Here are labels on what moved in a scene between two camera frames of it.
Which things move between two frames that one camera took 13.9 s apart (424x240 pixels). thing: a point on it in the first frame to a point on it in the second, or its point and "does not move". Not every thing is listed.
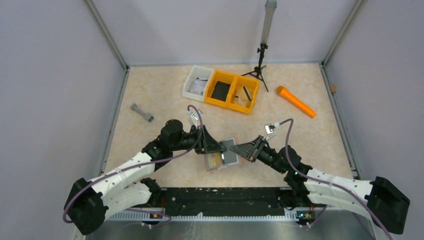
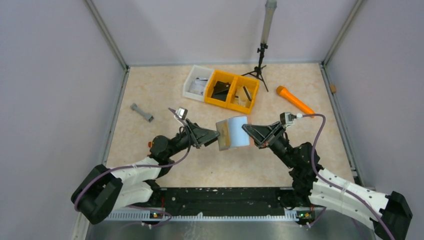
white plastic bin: (199, 72) does not move
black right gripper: (258, 149) to (274, 135)
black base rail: (221, 201) does not move
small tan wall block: (332, 87) does not move
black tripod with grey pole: (270, 6) does not move
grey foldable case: (226, 158) to (232, 134)
